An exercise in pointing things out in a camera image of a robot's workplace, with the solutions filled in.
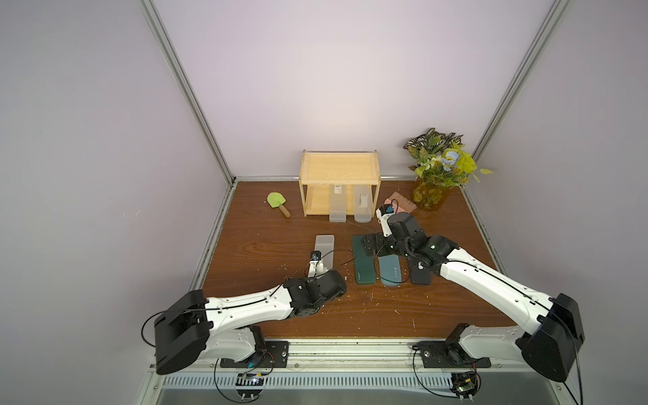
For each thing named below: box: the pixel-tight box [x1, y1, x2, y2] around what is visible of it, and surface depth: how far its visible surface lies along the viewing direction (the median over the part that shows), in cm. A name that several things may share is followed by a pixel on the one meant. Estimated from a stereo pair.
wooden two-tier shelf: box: [298, 149, 382, 218], surface depth 100 cm
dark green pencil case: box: [352, 234, 377, 285], surface depth 89 cm
